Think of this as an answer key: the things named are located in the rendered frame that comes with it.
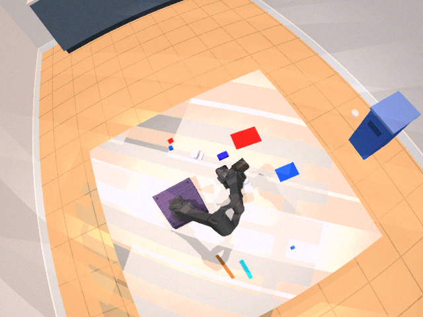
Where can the blue flat block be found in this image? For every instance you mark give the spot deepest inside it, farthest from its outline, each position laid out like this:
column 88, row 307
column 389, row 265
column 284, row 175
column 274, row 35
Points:
column 222, row 155

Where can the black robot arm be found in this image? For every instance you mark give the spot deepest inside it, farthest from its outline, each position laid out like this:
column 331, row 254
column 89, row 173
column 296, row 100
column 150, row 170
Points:
column 218, row 221

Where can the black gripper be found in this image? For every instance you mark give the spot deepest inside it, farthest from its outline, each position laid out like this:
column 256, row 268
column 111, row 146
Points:
column 219, row 171

